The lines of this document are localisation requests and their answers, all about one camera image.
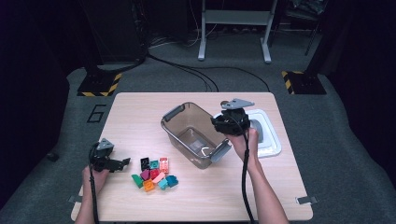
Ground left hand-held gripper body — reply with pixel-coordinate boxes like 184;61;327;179
89;138;120;173

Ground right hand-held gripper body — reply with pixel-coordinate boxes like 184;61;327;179
218;98;256;136

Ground clear brown storage box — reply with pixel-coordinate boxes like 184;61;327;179
160;102;233;171

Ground black toy block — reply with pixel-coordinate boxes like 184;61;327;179
139;157;151;172

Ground green toy block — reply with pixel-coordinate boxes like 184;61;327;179
131;174;145;189

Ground pink toy block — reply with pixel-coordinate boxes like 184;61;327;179
151;172;166;185

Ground salmon printed toy block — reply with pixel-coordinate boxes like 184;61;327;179
159;156;170;175

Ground white lid with grey handle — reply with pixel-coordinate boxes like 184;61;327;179
214;108;283;159

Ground blue toy block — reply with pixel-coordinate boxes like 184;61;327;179
165;175;179;189

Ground person's left hand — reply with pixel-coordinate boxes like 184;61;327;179
81;165;110;196

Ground person's right hand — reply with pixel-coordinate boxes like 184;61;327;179
226;127;261;166

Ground dark curtain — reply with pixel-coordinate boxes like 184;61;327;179
0;0;70;206
326;0;396;190

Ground black equipment case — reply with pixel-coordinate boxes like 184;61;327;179
92;0;148;64

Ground dark metal chair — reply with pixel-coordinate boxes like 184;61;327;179
279;0;328;57

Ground left hand-held gripper black cable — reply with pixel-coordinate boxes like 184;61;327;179
88;143;100;224

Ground hand-held gripper black cable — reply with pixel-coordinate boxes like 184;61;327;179
232;115;257;224
88;143;100;224

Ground black floor cable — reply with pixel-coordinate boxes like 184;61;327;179
146;52;219;93
186;65;271;93

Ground right hand-held gripper black cable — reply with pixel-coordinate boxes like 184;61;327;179
232;115;257;224

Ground black yellow striped base plate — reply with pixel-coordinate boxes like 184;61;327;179
77;72;123;97
281;70;328;95

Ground white floor cables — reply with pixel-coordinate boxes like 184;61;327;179
148;29;204;50

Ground black stand post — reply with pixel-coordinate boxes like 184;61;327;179
81;0;106;78
304;0;335;77

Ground white metal stand frame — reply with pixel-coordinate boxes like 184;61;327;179
197;0;279;64

